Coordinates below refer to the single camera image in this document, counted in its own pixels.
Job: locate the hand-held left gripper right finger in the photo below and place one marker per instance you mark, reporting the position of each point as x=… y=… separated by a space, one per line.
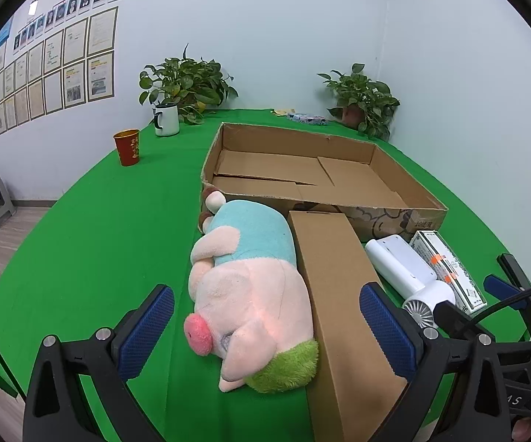
x=387 y=336

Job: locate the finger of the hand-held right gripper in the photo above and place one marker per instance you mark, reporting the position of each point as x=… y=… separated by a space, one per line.
x=500 y=287
x=452 y=320

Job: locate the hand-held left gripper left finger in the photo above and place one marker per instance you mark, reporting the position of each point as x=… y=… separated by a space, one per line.
x=148 y=331

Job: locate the white hair dryer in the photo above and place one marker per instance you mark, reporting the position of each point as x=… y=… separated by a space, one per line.
x=431 y=297

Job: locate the small cardboard box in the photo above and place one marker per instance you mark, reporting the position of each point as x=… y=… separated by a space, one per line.
x=339 y=285

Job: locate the white plastic device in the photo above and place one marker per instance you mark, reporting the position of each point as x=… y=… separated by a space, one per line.
x=399 y=258

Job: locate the pink plush pig toy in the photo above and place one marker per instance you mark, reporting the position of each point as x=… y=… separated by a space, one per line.
x=247 y=294

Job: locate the large cardboard box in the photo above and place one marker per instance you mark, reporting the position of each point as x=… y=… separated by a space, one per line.
x=265 y=165

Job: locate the person's right hand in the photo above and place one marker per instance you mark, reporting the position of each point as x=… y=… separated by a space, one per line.
x=528 y=430

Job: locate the white medicine box orange stickers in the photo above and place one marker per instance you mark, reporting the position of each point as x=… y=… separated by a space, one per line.
x=449 y=267

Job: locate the green tablecloth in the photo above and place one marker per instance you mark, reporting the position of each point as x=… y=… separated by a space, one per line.
x=109 y=239

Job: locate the red paper cup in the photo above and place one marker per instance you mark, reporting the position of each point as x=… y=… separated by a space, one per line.
x=127 y=149

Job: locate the white enamel mug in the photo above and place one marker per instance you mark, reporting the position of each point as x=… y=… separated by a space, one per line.
x=168 y=119

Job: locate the blue patterned packet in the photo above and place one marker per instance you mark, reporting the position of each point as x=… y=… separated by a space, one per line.
x=309 y=119

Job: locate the small potted green plant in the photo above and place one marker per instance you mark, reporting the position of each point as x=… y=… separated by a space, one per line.
x=362 y=94

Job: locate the yellow packet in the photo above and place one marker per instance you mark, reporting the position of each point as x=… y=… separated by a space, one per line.
x=283 y=111

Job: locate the large potted green plant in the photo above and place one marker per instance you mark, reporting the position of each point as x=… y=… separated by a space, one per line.
x=187 y=78

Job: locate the wall of framed certificates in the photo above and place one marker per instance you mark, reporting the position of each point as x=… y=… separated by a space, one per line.
x=63 y=69

